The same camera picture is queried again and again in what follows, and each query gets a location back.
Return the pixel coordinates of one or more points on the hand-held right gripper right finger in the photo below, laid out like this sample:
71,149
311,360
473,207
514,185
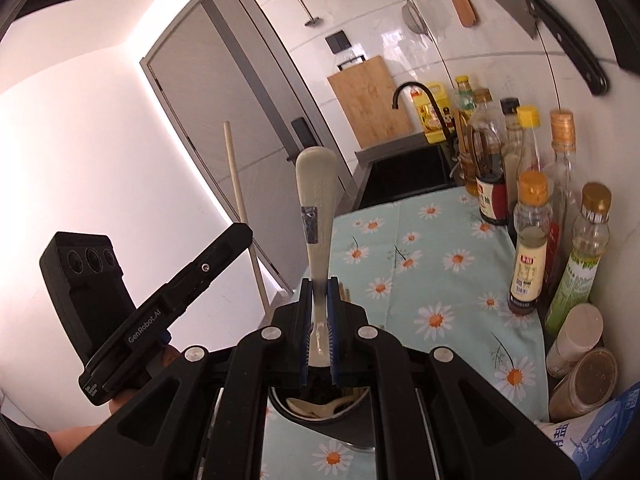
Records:
334,340

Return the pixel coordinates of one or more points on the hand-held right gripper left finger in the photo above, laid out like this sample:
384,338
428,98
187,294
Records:
306,340

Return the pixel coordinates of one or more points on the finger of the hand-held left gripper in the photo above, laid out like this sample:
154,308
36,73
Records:
210,265

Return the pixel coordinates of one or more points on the white ceramic spoon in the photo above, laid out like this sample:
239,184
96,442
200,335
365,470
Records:
312,407

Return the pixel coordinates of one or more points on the dark steel utensil holder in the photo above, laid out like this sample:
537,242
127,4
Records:
330,430

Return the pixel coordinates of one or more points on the light wooden chopstick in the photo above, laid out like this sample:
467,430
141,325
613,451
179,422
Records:
235,175

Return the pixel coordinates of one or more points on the beige spoon grey tape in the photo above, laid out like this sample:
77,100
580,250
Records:
315,185

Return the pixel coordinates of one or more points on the person's left forearm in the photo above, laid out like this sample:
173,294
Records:
80,440

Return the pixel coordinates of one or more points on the person's left hand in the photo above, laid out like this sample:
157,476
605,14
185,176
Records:
167,357

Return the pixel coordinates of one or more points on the daisy print tablecloth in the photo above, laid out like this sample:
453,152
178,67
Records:
440,280

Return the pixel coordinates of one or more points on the grey door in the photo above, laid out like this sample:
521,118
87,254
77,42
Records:
240,125

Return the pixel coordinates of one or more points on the dark kitchen sink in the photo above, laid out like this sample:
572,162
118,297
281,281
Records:
400,175

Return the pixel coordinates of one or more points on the orange cap vinegar bottle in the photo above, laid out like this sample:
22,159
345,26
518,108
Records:
530,270

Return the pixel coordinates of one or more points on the soy sauce bottle red label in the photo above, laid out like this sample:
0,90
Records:
492,195

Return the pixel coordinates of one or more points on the wooden cutting board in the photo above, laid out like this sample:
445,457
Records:
370,105

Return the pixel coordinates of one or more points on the yellow oil jug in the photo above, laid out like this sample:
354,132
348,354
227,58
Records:
430,120

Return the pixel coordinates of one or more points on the white spice shaker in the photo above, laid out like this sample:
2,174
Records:
575,340

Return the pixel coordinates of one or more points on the green label bottle gold cap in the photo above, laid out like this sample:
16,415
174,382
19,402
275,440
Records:
575,280

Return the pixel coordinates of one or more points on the brown spice jar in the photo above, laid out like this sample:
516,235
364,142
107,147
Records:
585,385

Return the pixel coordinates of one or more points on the black faucet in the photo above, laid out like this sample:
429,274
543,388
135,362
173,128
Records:
430,92

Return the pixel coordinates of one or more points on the hanging metal turner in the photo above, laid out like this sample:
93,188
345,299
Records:
307,10

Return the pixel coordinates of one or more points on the black cap bottle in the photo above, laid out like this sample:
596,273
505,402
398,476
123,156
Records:
511,130

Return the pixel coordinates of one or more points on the oil bottle yellow cap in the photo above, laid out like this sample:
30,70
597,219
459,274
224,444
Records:
465,97

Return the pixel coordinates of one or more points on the blue white salt bag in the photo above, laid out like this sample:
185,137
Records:
595,440

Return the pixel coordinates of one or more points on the clear bottle foil cap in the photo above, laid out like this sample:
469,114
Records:
562,160

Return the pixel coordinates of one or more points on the black wall switch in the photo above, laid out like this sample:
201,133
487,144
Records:
337,41

